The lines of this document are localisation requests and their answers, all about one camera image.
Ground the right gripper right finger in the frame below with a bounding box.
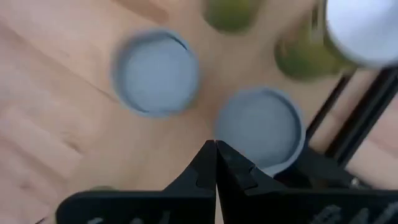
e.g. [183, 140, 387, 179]
[216, 139, 398, 224]

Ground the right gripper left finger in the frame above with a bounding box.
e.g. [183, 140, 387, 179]
[55, 139, 218, 224]

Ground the green label tin can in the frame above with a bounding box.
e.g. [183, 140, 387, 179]
[201, 0, 264, 34]
[273, 0, 398, 82]

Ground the black aluminium table frame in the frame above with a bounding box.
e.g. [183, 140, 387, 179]
[273, 67, 398, 191]

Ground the wooden shelf with wire frame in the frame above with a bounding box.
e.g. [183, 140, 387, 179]
[0, 0, 358, 224]

